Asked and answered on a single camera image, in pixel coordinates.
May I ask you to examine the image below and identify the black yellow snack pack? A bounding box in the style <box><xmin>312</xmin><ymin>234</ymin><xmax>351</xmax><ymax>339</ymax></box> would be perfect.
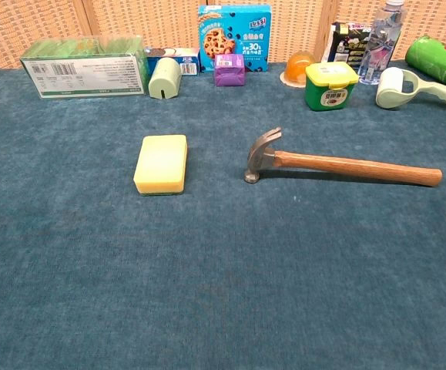
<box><xmin>320</xmin><ymin>21</ymin><xmax>375</xmax><ymax>71</ymax></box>

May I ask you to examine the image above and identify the clear plastic water bottle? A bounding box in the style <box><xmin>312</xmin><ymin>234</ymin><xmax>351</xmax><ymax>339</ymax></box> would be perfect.
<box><xmin>357</xmin><ymin>0</ymin><xmax>408</xmax><ymax>86</ymax></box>

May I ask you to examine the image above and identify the claw hammer with wooden handle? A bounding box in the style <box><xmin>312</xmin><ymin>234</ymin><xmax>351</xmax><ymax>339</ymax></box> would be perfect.
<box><xmin>243</xmin><ymin>126</ymin><xmax>444</xmax><ymax>188</ymax></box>

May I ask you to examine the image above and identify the blue cookie box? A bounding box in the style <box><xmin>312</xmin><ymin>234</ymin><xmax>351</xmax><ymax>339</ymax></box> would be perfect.
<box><xmin>197</xmin><ymin>4</ymin><xmax>273</xmax><ymax>74</ymax></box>

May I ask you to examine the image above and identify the green chips can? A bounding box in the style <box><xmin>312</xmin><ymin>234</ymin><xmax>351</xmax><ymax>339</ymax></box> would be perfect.
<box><xmin>404</xmin><ymin>35</ymin><xmax>446</xmax><ymax>97</ymax></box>

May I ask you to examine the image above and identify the small purple carton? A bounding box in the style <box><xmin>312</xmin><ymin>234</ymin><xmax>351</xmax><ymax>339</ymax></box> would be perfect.
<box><xmin>213</xmin><ymin>53</ymin><xmax>246</xmax><ymax>87</ymax></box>

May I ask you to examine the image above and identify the pale green lint roller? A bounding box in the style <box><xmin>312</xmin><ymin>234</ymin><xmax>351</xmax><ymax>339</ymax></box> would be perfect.
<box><xmin>374</xmin><ymin>66</ymin><xmax>446</xmax><ymax>116</ymax></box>

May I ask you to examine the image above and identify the woven folding screen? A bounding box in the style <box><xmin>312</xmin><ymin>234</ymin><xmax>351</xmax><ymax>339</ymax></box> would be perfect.
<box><xmin>0</xmin><ymin>0</ymin><xmax>446</xmax><ymax>72</ymax></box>

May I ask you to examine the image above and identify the small blue and white box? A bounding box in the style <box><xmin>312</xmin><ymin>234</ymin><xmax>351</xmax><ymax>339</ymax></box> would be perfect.
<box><xmin>144</xmin><ymin>46</ymin><xmax>201</xmax><ymax>77</ymax></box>

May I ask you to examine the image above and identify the blue table cloth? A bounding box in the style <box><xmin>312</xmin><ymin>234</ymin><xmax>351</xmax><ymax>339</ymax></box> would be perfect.
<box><xmin>0</xmin><ymin>59</ymin><xmax>446</xmax><ymax>370</ymax></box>

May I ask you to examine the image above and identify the pale green cylindrical holder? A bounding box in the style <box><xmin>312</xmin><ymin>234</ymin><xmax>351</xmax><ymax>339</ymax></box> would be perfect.
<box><xmin>147</xmin><ymin>57</ymin><xmax>183</xmax><ymax>100</ymax></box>

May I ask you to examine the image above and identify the green and white carton box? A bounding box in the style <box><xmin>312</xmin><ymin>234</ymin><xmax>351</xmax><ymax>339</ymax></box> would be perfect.
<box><xmin>19</xmin><ymin>35</ymin><xmax>150</xmax><ymax>100</ymax></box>

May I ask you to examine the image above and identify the green tub with yellow lid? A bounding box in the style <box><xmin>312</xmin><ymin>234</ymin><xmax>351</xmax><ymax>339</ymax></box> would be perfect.
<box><xmin>303</xmin><ymin>61</ymin><xmax>360</xmax><ymax>113</ymax></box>

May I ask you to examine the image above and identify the orange jelly cup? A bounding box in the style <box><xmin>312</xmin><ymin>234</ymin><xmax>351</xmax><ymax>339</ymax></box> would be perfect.
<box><xmin>279</xmin><ymin>49</ymin><xmax>317</xmax><ymax>88</ymax></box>

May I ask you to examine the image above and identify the yellow sponge with green base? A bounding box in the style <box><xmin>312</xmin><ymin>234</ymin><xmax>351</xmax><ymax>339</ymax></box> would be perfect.
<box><xmin>132</xmin><ymin>134</ymin><xmax>189</xmax><ymax>197</ymax></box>

